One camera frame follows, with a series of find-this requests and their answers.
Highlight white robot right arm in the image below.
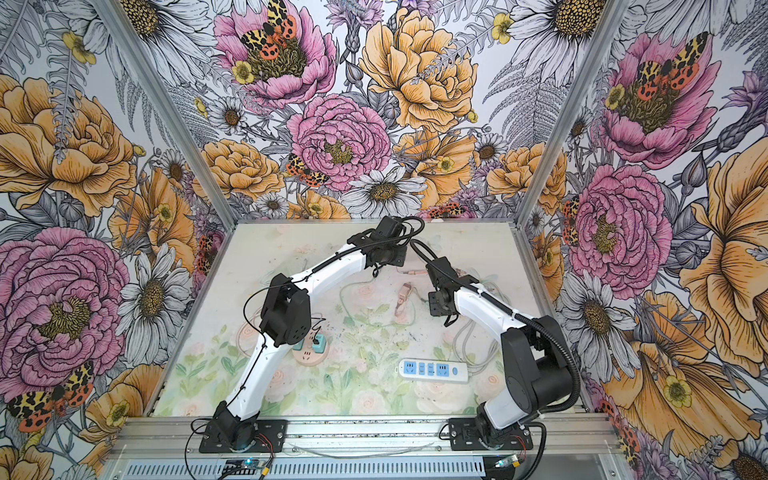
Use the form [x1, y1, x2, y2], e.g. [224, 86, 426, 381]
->
[426, 257, 581, 447]

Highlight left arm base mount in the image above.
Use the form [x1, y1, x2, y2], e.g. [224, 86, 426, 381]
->
[199, 419, 288, 454]

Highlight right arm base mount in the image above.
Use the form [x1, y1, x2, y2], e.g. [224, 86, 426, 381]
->
[447, 417, 533, 451]

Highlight round pink power socket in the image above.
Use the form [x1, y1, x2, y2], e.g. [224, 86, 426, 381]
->
[291, 340, 330, 367]

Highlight white blue power strip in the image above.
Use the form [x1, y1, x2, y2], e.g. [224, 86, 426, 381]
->
[397, 358, 469, 384]

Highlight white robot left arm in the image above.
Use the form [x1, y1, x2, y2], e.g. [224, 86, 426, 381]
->
[200, 216, 425, 454]

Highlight aluminium front rail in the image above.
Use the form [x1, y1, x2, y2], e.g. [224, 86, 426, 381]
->
[101, 414, 632, 479]

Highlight pink multi-head charging cable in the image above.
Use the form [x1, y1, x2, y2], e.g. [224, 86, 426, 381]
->
[392, 266, 433, 328]

